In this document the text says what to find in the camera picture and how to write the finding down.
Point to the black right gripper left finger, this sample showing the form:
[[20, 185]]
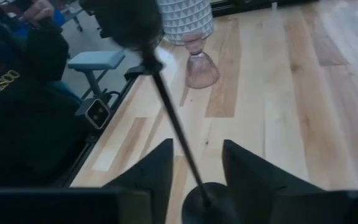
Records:
[[141, 193]]

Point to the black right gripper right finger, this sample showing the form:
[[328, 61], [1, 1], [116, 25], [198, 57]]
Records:
[[275, 202]]

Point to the tall black candlestick holder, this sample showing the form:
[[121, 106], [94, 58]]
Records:
[[210, 211]]

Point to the pink ribbed glass candle holder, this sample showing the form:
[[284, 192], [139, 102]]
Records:
[[200, 71]]

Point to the person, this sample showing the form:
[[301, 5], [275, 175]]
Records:
[[26, 130]]

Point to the grey-blue chair armrest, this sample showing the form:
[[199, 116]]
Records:
[[95, 59]]

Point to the white geometric pot with plant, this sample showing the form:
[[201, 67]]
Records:
[[185, 18]]

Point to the person's hand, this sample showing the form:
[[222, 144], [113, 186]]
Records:
[[37, 11]]

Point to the small grey table-level camera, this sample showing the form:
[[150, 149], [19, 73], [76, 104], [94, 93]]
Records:
[[96, 113]]

